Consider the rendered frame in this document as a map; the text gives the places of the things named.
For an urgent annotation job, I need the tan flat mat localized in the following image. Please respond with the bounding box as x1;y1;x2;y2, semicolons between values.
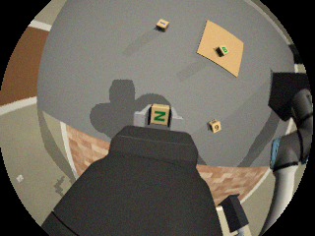
197;21;243;78

